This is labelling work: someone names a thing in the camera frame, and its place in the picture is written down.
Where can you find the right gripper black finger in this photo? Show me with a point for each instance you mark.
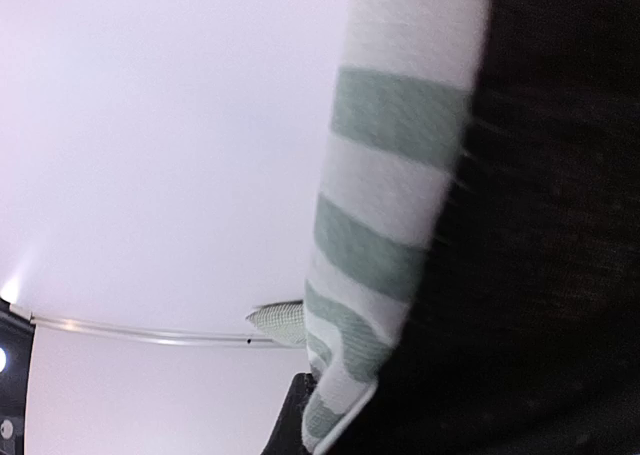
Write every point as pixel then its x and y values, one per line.
pixel 286 435

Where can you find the green striped pet tent fabric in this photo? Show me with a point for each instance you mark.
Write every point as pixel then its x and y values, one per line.
pixel 523 337

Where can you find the green checkered cushion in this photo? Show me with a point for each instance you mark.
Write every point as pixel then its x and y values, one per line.
pixel 282 322

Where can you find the left aluminium corner post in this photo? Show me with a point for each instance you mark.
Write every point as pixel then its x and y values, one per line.
pixel 143 335

